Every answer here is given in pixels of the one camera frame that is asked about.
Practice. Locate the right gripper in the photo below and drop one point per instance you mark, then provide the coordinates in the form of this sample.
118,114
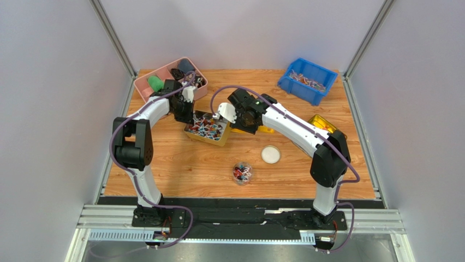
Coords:
245,121

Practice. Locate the green rolled sock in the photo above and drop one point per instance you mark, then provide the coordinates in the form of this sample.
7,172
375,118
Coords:
155,83

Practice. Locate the clear glass jar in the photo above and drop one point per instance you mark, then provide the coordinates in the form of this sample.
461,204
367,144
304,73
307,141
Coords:
242,173

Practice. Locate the white jar lid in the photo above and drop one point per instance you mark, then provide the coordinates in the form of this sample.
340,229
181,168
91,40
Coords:
270,154

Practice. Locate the gold tin of lollipops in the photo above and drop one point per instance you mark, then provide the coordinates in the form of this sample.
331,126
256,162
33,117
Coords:
207,129

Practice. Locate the blue plastic bin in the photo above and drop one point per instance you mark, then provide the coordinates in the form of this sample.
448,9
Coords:
307,81

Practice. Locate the yellow plastic scoop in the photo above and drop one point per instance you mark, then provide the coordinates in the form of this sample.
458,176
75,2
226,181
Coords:
261,129

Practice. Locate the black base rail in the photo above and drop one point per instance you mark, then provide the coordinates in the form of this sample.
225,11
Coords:
238,219

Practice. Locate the dark blue rolled sock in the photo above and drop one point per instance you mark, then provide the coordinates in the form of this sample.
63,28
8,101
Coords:
185,66

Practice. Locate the tin of gummy candies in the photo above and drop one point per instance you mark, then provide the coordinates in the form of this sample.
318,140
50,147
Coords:
319,125

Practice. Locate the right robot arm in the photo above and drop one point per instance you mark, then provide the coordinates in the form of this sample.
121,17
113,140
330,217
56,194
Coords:
328,151

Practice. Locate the pink compartment organizer box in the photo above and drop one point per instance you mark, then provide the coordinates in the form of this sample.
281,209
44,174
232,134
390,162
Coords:
170,71

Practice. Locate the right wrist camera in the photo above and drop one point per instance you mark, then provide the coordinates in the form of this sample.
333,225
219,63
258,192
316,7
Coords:
227,112

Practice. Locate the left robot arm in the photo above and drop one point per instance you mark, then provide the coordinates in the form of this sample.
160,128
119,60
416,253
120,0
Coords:
131,146

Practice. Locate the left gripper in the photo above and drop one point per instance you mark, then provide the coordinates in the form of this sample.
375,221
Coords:
189,117

